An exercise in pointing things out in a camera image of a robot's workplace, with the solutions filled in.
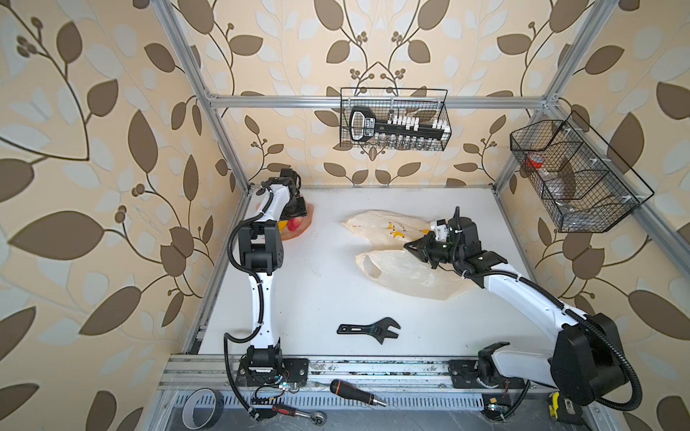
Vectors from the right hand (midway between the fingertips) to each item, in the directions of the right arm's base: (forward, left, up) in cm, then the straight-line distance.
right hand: (403, 245), depth 81 cm
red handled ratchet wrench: (-40, +26, -15) cm, 50 cm away
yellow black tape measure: (-41, -37, -15) cm, 57 cm away
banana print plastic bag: (-6, +5, +1) cm, 8 cm away
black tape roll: (-38, +60, -17) cm, 73 cm away
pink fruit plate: (+17, +41, -16) cm, 47 cm away
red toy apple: (+21, +38, -13) cm, 46 cm away
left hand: (+24, +39, -11) cm, 47 cm away
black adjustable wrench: (-19, +8, -18) cm, 27 cm away
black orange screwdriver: (-35, +18, -15) cm, 42 cm away
